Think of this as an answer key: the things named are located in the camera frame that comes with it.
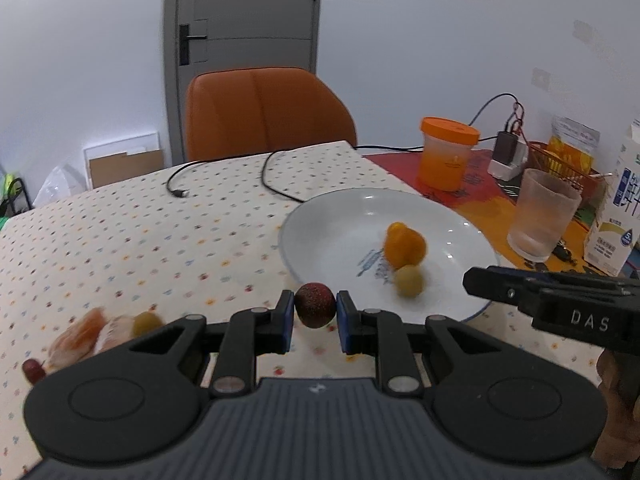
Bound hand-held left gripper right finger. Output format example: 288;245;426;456
336;290;507;394

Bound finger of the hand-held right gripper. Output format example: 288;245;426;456
462;265;552;314

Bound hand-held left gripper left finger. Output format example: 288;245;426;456
129;290;295;394

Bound dark red round fruit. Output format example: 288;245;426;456
294;283;336;330

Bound white plate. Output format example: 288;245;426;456
278;187;501;324

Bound person's right hand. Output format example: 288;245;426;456
593;346;640;472

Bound yellow-green round fruit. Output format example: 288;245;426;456
393;265;426;298

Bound frosted glass cup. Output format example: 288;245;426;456
506;167;584;263

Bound large orange fruit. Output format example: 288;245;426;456
384;229;427;270

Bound white milk carton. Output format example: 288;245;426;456
582;120;640;277

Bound white power strip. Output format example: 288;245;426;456
487;141;532;182

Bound green round fruit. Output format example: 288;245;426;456
132;311;165;337

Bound orange lidded plastic container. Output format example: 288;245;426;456
417;116;481;192

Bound black charger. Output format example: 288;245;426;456
492;131;522;166

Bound red orange patterned mat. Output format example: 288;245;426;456
365;146;640;281

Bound dotted white tablecloth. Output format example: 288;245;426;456
0;140;603;480

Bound yellow snack packet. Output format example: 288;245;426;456
546;114;602;181

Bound orange chair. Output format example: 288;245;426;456
185;66;359;164

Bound white board with cardboard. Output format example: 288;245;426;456
82;131;165;191

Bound small red fruit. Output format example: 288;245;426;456
21;359;47;386

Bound clear plastic bag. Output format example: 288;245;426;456
32;162;92;209

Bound green black rack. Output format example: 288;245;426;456
0;167;34;222

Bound grey door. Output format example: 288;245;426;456
163;0;325;167

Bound wire basket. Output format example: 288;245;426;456
525;140;610;207

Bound black looped cable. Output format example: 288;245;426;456
261;145;425;204

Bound black cable with plug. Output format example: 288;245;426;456
167;152;273;199

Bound black charger cable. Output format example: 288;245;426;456
466;92;519;133

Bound black door handle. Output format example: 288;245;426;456
178;23;209;66

